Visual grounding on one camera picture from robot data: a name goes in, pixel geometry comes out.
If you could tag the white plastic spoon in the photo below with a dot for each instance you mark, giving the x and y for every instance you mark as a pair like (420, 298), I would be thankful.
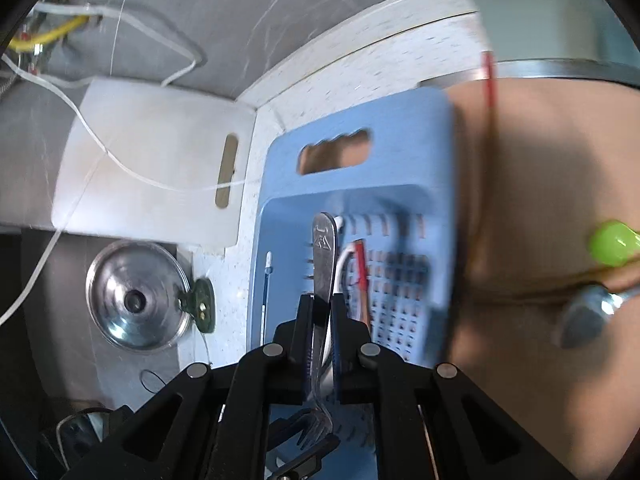
(341, 270)

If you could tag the steel pot lid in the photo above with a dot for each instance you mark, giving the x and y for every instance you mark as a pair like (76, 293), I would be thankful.
(130, 300)

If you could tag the green lid clip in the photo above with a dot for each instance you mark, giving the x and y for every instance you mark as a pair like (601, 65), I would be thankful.
(200, 305)

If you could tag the orange mat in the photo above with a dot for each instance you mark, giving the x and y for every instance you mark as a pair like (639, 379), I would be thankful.
(525, 185)

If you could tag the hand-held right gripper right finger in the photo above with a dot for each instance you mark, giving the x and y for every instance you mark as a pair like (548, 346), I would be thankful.
(339, 345)

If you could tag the white cutting board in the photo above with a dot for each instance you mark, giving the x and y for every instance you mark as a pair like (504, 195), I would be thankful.
(150, 135)

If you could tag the red plastic chopstick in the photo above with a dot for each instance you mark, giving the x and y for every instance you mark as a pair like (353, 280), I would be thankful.
(489, 80)
(361, 270)

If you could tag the blue plastic basket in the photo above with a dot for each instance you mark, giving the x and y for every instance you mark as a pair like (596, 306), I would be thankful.
(400, 160)

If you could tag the blue chopstick white tip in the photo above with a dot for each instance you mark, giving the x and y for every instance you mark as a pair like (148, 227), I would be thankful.
(267, 300)

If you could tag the metal fork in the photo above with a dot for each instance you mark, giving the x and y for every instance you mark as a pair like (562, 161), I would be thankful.
(324, 250)

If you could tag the metal spoon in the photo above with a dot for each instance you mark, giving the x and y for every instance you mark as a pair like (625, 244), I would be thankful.
(585, 315)

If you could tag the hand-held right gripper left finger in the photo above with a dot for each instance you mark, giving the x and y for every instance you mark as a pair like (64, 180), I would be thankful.
(306, 340)

